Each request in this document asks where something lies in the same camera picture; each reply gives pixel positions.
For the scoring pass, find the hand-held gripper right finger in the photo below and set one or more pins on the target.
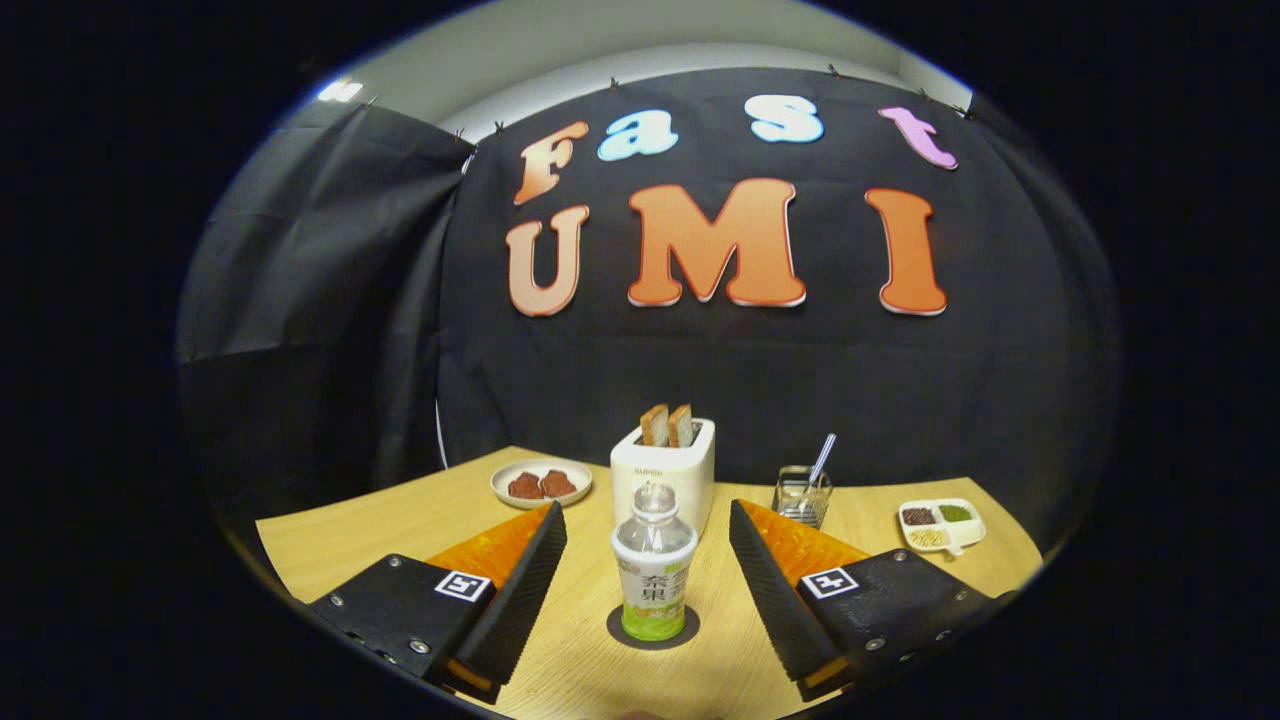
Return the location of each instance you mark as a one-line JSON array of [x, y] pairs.
[[775, 600]]

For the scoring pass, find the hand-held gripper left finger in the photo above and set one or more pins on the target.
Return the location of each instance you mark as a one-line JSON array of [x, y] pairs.
[[520, 600]]

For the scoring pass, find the dark brown round coaster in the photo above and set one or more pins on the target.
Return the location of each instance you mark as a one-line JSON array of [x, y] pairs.
[[620, 635]]

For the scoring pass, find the clear juice bottle white label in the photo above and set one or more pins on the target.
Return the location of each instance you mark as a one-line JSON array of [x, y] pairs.
[[654, 560]]

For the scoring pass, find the white round plate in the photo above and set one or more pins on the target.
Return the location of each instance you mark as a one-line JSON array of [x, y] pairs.
[[540, 502]]

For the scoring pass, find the clear ribbed glass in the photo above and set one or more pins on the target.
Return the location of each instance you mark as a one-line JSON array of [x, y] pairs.
[[800, 500]]

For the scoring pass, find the red food piece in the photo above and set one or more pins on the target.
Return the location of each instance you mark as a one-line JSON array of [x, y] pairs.
[[558, 484], [525, 487]]

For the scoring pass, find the cream toaster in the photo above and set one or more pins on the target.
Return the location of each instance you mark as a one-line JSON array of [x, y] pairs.
[[690, 475]]

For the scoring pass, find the wooden table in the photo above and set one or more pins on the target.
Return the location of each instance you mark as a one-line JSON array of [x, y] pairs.
[[380, 540]]

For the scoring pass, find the clear drinking straw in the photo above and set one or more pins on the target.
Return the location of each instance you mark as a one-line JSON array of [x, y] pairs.
[[823, 452]]

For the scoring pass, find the white divided dish with beans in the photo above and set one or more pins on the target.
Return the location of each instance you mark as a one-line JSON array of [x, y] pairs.
[[940, 525]]

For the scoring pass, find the toast slice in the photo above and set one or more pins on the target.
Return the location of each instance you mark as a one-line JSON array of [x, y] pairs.
[[681, 426], [655, 425]]

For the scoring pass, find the small ceiling light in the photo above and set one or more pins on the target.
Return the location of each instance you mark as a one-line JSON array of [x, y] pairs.
[[340, 91]]

